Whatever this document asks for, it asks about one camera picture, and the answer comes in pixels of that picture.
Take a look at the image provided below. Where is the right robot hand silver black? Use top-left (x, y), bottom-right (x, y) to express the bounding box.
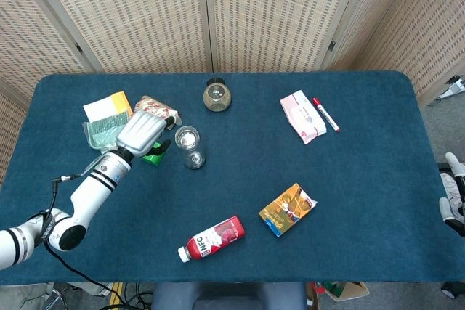
top-left (438, 152), bottom-right (465, 237)

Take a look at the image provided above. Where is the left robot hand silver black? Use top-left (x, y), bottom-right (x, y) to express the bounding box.
top-left (115, 109), bottom-right (176, 159)

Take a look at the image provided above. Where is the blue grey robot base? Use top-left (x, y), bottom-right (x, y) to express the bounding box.
top-left (150, 282), bottom-right (308, 310)

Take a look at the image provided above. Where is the green toy building block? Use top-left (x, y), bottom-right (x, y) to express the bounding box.
top-left (140, 141), bottom-right (166, 168)

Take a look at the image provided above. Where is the brown red snack packet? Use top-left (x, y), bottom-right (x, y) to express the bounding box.
top-left (133, 95), bottom-right (182, 130)

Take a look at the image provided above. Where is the clear plastic bag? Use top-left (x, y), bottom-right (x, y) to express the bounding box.
top-left (81, 110), bottom-right (132, 154)

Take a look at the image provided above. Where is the yellow white paper packet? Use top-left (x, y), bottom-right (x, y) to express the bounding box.
top-left (82, 91), bottom-right (134, 124)

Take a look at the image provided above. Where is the tall clear glass bottle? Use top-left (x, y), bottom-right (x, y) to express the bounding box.
top-left (174, 126), bottom-right (206, 171)

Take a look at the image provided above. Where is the black caster wheel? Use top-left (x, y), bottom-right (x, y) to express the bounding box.
top-left (441, 280), bottom-right (465, 299)

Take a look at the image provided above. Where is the round glass jar with seeds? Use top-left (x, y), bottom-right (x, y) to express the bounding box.
top-left (202, 77), bottom-right (233, 113)

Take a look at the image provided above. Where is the white metal stand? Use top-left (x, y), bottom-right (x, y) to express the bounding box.
top-left (437, 75), bottom-right (465, 105)

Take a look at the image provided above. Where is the red NFC juice bottle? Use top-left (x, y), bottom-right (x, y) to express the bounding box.
top-left (177, 215), bottom-right (246, 264)

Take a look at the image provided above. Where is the cardboard box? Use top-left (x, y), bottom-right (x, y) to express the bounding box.
top-left (319, 280), bottom-right (371, 303)

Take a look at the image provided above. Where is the blue felt table cover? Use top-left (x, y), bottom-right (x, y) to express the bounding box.
top-left (0, 71), bottom-right (465, 285)

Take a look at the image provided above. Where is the red white marker pen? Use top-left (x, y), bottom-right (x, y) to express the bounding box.
top-left (312, 97), bottom-right (341, 133)

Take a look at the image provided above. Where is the pink wet wipes pack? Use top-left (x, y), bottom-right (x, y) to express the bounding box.
top-left (279, 89), bottom-right (328, 145)

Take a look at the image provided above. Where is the yellow blue snack box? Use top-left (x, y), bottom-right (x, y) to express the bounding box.
top-left (258, 182), bottom-right (318, 238)

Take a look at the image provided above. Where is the woven folding screen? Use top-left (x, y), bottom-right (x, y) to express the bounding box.
top-left (0, 0), bottom-right (465, 187)

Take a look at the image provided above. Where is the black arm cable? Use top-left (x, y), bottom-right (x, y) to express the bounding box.
top-left (36, 174), bottom-right (126, 306)

